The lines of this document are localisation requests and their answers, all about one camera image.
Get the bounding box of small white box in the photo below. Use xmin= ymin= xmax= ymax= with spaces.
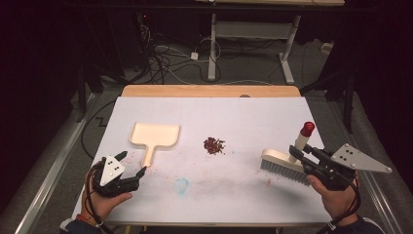
xmin=320 ymin=42 xmax=335 ymax=55

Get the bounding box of white table cover sheet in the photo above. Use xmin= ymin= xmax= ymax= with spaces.
xmin=71 ymin=96 xmax=333 ymax=225

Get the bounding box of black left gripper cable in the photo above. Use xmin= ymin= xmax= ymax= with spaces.
xmin=84 ymin=159 xmax=115 ymax=234

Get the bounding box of pile of red-brown crumbs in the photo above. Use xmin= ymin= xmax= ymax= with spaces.
xmin=203 ymin=136 xmax=227 ymax=156

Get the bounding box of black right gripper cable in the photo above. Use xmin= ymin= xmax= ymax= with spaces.
xmin=325 ymin=172 xmax=362 ymax=232

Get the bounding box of red wristband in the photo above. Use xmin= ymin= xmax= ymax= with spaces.
xmin=76 ymin=214 xmax=98 ymax=226

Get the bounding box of white brush with red-tipped handle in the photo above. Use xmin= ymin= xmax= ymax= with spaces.
xmin=259 ymin=121 xmax=317 ymax=187

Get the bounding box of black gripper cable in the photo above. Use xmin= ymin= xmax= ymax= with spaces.
xmin=325 ymin=172 xmax=362 ymax=232
xmin=84 ymin=159 xmax=115 ymax=234

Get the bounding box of cream plastic dustpan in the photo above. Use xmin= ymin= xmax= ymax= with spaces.
xmin=129 ymin=122 xmax=181 ymax=169

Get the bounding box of black floor cable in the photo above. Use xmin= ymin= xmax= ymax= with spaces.
xmin=80 ymin=98 xmax=117 ymax=161

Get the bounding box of black metal stand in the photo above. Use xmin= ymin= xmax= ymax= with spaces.
xmin=73 ymin=61 xmax=105 ymax=124
xmin=300 ymin=58 xmax=357 ymax=135

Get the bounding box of tangle of floor cables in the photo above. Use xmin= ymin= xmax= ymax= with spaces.
xmin=137 ymin=23 xmax=228 ymax=86

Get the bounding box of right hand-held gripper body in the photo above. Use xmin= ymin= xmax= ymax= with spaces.
xmin=303 ymin=143 xmax=394 ymax=192

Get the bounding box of metal floor rail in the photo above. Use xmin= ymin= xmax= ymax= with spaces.
xmin=13 ymin=92 xmax=98 ymax=234
xmin=352 ymin=91 xmax=405 ymax=234

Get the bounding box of person's right hand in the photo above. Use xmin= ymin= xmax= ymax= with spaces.
xmin=306 ymin=173 xmax=360 ymax=226

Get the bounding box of white metal desk frame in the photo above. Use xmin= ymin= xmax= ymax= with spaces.
xmin=194 ymin=0 xmax=346 ymax=86

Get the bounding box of person's left hand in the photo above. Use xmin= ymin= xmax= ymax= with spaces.
xmin=80 ymin=161 xmax=133 ymax=226

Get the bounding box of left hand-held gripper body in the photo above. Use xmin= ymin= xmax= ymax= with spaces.
xmin=93 ymin=156 xmax=141 ymax=198

